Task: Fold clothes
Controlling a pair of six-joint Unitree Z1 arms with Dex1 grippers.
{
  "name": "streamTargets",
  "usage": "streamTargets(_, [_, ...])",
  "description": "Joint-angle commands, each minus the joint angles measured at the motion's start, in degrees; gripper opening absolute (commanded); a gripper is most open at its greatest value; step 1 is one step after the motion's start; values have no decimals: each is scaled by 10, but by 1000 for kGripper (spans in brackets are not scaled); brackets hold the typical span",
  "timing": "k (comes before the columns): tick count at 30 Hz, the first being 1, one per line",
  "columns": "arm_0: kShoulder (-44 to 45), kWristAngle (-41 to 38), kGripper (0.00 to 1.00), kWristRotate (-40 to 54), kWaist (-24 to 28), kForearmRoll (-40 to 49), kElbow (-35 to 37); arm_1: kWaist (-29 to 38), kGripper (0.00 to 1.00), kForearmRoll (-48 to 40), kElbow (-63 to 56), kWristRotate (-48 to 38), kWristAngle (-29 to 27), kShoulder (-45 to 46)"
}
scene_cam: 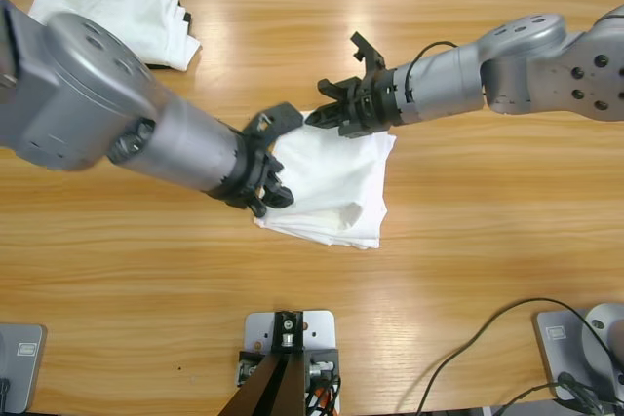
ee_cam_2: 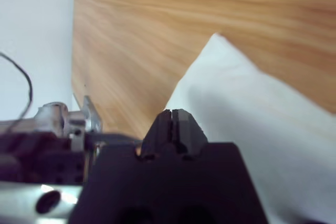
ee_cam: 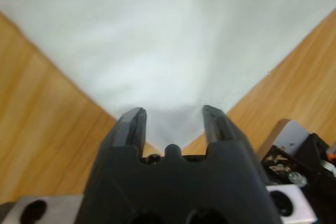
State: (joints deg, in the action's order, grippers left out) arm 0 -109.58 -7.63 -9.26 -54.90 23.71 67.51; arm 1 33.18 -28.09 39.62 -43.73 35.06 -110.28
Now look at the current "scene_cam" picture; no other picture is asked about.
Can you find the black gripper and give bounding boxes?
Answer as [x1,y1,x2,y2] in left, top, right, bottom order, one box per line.
[208,134,296,220]
[304,67,406,139]

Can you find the white t-shirt with black print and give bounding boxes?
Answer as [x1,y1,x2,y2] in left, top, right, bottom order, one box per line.
[251,111,397,252]

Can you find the black garment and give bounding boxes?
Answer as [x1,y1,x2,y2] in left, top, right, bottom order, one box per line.
[145,0,202,72]

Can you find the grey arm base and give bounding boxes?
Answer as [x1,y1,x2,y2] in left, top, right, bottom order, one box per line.
[0,321,49,415]
[530,302,624,405]

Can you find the black base plug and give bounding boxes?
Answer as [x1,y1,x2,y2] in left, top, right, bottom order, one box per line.
[557,370,613,416]

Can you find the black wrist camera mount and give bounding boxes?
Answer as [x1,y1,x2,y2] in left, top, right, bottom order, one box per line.
[241,101,304,144]
[349,31,389,79]

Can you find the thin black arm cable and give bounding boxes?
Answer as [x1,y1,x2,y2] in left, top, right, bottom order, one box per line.
[407,40,462,105]

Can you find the black post clamp with bolt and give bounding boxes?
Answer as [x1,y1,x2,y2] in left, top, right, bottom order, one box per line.
[271,308,307,355]

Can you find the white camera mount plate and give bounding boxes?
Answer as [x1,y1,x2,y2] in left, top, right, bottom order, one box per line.
[243,309,338,391]

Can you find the black post bracket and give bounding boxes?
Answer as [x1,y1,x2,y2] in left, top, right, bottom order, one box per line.
[304,346,341,384]
[235,348,268,388]

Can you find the dark camera post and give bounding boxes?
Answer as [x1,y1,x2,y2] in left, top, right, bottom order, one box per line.
[216,351,309,416]

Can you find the black mount cable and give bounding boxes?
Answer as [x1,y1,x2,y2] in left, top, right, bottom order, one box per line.
[319,371,346,416]

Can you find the orange cable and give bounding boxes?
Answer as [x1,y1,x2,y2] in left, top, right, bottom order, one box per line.
[307,384,337,416]

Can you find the arm base with cable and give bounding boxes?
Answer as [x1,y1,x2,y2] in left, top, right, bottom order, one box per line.
[421,297,623,416]

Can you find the short black cable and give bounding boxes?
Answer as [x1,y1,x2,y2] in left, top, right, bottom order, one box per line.
[489,383,566,416]

